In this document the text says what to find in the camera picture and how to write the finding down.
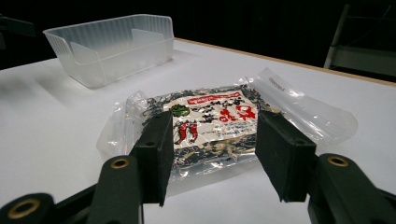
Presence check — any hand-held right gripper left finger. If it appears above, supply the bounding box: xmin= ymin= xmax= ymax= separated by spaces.
xmin=88 ymin=110 xmax=175 ymax=224

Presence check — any dark device on stand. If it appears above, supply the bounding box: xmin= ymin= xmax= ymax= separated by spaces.
xmin=0 ymin=13 xmax=36 ymax=50

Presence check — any grey metal stand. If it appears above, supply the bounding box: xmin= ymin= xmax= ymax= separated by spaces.
xmin=323 ymin=3 xmax=396 ymax=77

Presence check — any translucent plastic bin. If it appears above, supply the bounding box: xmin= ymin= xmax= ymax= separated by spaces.
xmin=43 ymin=13 xmax=176 ymax=90

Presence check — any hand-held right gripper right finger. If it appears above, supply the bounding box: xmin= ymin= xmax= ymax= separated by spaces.
xmin=255 ymin=109 xmax=396 ymax=224

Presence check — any clear plastic seaweed packet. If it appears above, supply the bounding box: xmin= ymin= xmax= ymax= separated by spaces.
xmin=96 ymin=67 xmax=359 ymax=189

